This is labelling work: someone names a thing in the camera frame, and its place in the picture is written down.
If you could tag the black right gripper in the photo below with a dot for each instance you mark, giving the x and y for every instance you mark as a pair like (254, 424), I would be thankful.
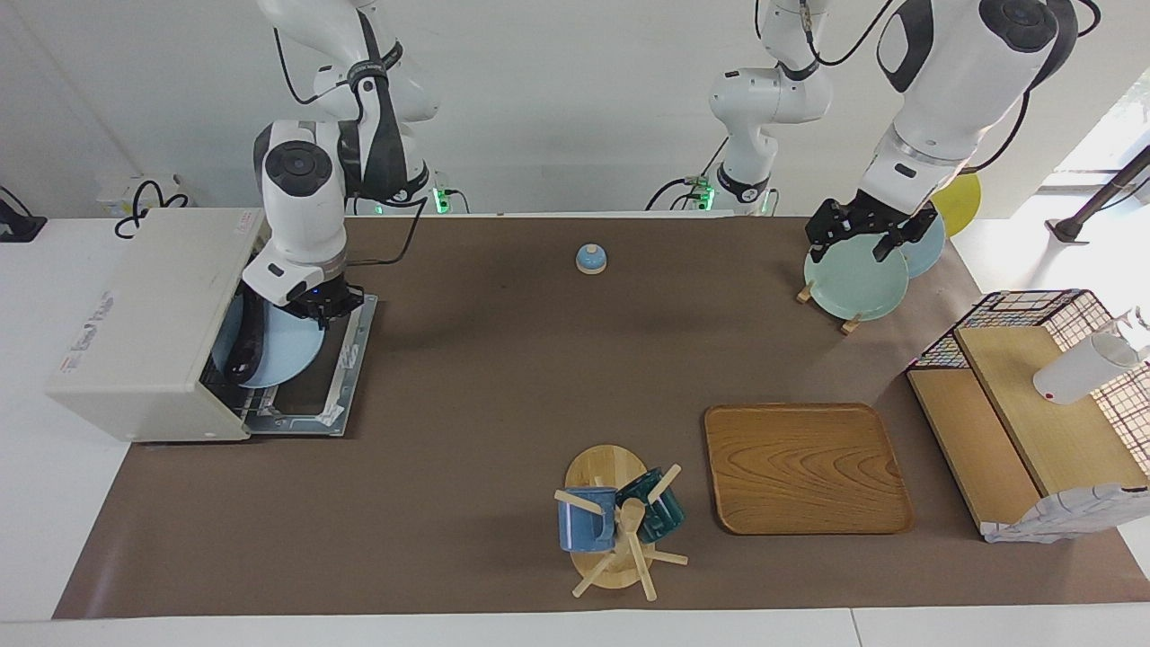
(328, 299)

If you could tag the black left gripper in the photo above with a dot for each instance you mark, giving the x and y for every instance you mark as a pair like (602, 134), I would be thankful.
(885, 216)

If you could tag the ribbed light blue plate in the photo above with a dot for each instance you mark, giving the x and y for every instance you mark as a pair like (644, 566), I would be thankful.
(292, 350)

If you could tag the glass oven door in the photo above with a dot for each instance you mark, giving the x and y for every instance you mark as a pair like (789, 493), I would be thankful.
(346, 377)

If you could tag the dark purple eggplant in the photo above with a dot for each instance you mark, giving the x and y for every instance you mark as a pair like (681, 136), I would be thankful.
(244, 350)

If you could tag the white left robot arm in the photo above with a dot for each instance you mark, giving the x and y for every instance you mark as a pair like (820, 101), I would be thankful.
(952, 81)

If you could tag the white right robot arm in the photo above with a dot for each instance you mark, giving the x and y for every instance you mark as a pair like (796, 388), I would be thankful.
(301, 207)

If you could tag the beige toaster oven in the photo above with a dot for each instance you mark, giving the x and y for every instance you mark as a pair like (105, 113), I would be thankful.
(153, 314)

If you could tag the pale green plate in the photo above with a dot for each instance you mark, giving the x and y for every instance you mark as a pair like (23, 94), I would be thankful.
(853, 283)

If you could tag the wooden dish rack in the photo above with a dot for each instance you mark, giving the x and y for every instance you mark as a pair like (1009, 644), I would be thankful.
(804, 293)

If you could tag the smooth light blue plate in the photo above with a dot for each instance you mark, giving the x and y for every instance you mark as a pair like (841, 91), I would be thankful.
(930, 256)

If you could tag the yellow plate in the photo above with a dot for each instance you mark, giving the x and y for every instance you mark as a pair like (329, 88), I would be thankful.
(961, 202)

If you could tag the brown table mat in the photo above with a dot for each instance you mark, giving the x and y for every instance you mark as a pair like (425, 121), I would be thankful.
(494, 404)

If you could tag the rectangular wooden tray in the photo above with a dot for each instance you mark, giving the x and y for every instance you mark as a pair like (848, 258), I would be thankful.
(804, 467)

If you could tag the white power strip box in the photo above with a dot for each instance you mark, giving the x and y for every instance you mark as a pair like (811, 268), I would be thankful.
(121, 193)

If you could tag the black stand pole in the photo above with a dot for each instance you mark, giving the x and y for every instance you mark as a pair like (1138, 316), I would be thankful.
(1105, 193)

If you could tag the wooden two-tier shelf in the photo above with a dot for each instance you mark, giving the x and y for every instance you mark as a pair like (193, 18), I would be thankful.
(1033, 422)

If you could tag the white cylindrical object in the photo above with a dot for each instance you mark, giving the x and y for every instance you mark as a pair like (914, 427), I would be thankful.
(1078, 370)

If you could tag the small blue call bell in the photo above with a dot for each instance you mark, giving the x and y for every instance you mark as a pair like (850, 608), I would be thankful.
(591, 261)

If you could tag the bamboo mug tree stand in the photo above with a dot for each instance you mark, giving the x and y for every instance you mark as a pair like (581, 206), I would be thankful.
(602, 467)

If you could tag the black clamp device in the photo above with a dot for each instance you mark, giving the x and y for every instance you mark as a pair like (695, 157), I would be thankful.
(18, 225)

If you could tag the blue mug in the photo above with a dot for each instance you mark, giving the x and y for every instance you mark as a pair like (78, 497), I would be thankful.
(584, 526)

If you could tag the dark green mug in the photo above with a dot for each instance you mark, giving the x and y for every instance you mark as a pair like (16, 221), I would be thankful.
(665, 517)

